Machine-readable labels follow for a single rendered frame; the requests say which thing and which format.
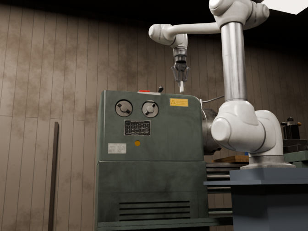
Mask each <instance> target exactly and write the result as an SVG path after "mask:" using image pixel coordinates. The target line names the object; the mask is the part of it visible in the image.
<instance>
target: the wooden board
mask: <svg viewBox="0 0 308 231"><path fill-rule="evenodd" d="M212 163H249V155H235V156H230V157H225V158H221V159H215V160H212Z"/></svg>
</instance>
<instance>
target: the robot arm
mask: <svg viewBox="0 0 308 231"><path fill-rule="evenodd" d="M209 8H210V11H211V13H212V14H213V15H214V18H215V20H216V22H214V23H201V24H183V25H174V26H172V25H170V24H161V25H160V24H155V25H152V26H151V27H150V29H149V36H150V38H151V39H152V40H154V41H155V42H157V43H160V44H164V45H168V46H170V47H171V48H173V53H174V58H175V65H174V66H172V67H171V69H172V71H173V74H174V78H175V81H177V82H178V87H180V93H182V92H183V87H184V86H185V82H186V81H187V79H188V74H189V70H190V69H191V68H190V67H187V62H186V57H187V43H188V42H187V34H214V33H221V39H222V58H223V77H224V96H225V103H224V104H223V105H222V106H221V107H220V108H219V113H218V115H217V116H216V118H215V119H214V121H213V123H212V127H211V134H212V137H213V139H214V140H215V141H216V142H217V143H218V144H219V145H220V146H222V147H224V148H226V149H228V150H232V151H237V152H248V154H249V165H246V166H243V167H240V169H241V170H243V169H253V168H295V167H296V166H295V165H291V164H290V163H288V162H285V161H284V155H283V140H282V133H281V127H280V124H279V122H278V120H277V118H276V116H275V115H274V114H273V113H271V112H270V111H267V110H258V111H254V107H253V106H252V105H251V104H250V103H249V102H248V96H247V81H246V67H245V53H244V39H243V30H247V29H251V28H254V27H256V26H258V25H260V24H262V23H263V22H265V21H266V20H267V18H268V17H269V14H270V11H269V8H268V6H267V5H265V4H262V3H257V4H256V3H255V2H253V1H251V0H210V1H209ZM175 68H176V69H177V73H178V76H177V74H176V70H175ZM185 69H186V70H187V71H186V76H184V71H185ZM181 80H182V81H181Z"/></svg>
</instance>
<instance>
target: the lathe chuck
mask: <svg viewBox="0 0 308 231"><path fill-rule="evenodd" d="M201 109H202V108H201ZM202 110H203V112H204V114H205V117H206V121H207V141H206V145H205V148H204V151H203V153H204V155H214V154H215V153H211V152H212V150H214V149H215V150H217V149H218V146H219V144H218V143H217V142H216V141H215V140H214V139H213V138H212V137H211V135H212V134H211V127H212V123H213V121H214V119H215V118H216V116H217V113H216V111H215V112H212V111H211V110H213V109H202Z"/></svg>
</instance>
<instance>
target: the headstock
mask: <svg viewBox="0 0 308 231"><path fill-rule="evenodd" d="M148 100H152V101H154V103H153V102H146V101H148ZM99 161H204V145H203V127H202V110H201V102H200V100H199V99H198V98H197V97H195V96H191V95H181V94H169V93H160V95H154V94H145V93H138V92H133V91H115V90H104V91H102V93H101V96H100V102H99V110H98V129H97V161H96V166H97V165H98V163H99Z"/></svg>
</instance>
